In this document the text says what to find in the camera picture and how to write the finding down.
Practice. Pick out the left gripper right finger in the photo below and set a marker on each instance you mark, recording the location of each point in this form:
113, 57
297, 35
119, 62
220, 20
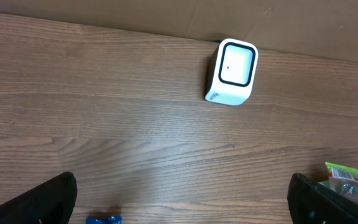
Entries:
312, 202

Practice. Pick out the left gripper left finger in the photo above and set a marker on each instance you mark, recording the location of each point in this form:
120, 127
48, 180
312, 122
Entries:
50, 202

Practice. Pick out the green haribo gummy bag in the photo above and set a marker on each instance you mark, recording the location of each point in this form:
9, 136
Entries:
343, 180

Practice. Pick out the blue oreo cookie pack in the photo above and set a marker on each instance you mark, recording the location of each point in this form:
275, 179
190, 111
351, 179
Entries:
107, 220

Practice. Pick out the white barcode scanner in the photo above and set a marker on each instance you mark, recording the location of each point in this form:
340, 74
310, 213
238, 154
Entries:
231, 72

